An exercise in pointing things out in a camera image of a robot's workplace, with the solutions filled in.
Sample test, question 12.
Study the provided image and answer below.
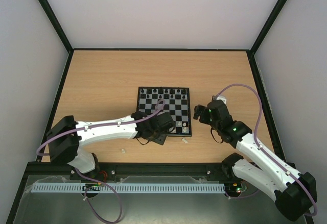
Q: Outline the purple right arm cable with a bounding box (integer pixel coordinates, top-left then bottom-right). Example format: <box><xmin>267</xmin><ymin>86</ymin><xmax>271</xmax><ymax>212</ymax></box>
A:
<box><xmin>212</xmin><ymin>83</ymin><xmax>319</xmax><ymax>217</ymax></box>

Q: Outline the black and silver chessboard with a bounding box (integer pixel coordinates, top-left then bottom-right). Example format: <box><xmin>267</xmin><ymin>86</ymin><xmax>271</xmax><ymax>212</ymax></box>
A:
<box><xmin>136</xmin><ymin>87</ymin><xmax>192</xmax><ymax>137</ymax></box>

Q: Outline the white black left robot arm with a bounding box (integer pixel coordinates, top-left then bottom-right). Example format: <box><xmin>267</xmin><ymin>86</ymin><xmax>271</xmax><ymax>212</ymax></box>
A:
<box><xmin>46</xmin><ymin>111</ymin><xmax>175</xmax><ymax>173</ymax></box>

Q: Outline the black aluminium frame rail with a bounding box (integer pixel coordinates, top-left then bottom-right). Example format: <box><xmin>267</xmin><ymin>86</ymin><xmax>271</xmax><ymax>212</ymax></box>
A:
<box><xmin>100</xmin><ymin>163</ymin><xmax>230</xmax><ymax>180</ymax></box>

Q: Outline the light blue slotted cable duct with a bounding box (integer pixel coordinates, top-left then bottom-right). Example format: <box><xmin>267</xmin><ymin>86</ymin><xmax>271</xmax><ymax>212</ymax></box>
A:
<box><xmin>31</xmin><ymin>183</ymin><xmax>225</xmax><ymax>194</ymax></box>

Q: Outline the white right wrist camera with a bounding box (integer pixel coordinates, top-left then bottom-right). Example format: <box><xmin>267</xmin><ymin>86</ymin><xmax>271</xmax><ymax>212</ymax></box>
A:
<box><xmin>216</xmin><ymin>95</ymin><xmax>227</xmax><ymax>104</ymax></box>

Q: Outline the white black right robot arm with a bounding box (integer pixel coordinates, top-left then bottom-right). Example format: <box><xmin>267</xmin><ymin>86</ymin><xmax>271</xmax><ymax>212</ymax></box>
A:
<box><xmin>194</xmin><ymin>99</ymin><xmax>317</xmax><ymax>221</ymax></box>

